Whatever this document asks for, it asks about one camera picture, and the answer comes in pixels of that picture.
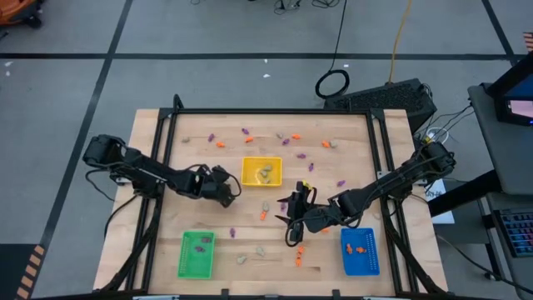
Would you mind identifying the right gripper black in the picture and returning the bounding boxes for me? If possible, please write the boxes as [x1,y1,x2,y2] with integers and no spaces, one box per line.
[275,181,335,245]

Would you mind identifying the yellow plastic basket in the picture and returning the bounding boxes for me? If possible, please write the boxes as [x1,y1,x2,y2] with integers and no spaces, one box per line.
[241,156,284,188]

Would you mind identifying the green plastic basket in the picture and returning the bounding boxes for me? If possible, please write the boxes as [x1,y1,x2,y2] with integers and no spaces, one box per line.
[177,230,217,280]

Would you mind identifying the blue plastic basket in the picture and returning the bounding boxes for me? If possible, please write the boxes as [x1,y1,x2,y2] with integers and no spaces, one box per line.
[340,227,381,277]

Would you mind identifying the black computer case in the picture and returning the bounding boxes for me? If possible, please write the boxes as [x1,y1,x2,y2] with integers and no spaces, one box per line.
[323,77,438,134]

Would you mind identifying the white paper sheet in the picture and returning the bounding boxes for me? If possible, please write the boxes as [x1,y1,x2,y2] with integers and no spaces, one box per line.
[424,179,456,225]

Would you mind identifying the grey desk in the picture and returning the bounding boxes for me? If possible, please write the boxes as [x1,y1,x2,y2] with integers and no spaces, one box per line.
[466,82,533,300]

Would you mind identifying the black mat orange stripes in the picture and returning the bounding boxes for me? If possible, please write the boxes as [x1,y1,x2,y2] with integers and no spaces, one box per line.
[0,243,47,300]

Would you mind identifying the backlit keyboard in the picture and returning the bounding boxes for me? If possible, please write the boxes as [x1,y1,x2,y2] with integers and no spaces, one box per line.
[497,209,533,258]

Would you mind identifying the black monitor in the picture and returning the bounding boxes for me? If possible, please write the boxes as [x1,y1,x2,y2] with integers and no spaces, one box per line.
[486,52,533,126]

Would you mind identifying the orange machine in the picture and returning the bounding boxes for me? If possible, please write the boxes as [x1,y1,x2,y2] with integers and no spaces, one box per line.
[0,0,42,28]

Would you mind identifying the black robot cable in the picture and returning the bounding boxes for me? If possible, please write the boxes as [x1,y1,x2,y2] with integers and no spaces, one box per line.
[85,168,141,241]

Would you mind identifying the black coiled cable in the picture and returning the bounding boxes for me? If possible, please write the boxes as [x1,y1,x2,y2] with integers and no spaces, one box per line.
[315,0,351,100]

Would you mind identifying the white coiled cable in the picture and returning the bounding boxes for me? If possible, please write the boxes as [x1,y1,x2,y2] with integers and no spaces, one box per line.
[417,126,450,145]

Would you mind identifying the black floor cable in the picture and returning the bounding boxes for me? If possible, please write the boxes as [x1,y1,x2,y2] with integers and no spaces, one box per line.
[435,235,533,295]

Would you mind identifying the yellow cable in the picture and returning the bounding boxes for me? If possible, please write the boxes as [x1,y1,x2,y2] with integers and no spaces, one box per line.
[387,0,414,84]

